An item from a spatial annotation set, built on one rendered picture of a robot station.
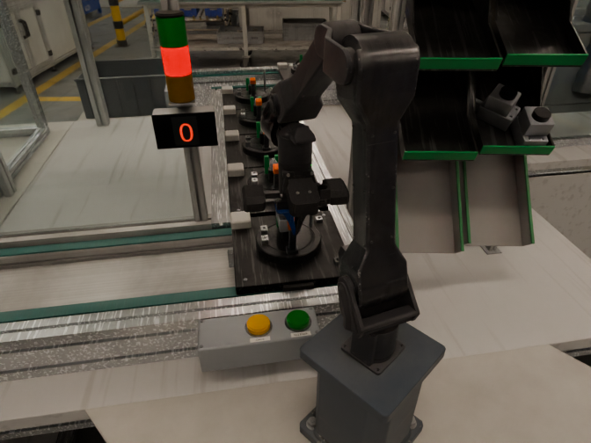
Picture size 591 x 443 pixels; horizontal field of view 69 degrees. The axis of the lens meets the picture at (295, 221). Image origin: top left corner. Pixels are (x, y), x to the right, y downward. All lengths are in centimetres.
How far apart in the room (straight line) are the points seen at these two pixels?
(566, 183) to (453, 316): 101
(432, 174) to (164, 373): 66
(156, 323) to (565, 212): 159
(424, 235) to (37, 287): 81
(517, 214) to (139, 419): 83
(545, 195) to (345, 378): 139
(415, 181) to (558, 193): 101
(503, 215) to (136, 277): 79
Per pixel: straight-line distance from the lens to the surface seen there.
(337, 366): 60
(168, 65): 87
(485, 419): 85
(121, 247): 106
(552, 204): 190
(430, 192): 95
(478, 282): 109
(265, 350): 77
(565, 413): 92
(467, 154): 84
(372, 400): 58
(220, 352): 77
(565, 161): 181
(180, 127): 90
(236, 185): 117
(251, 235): 97
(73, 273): 106
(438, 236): 93
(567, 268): 123
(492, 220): 100
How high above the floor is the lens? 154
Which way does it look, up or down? 34 degrees down
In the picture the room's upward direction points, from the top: straight up
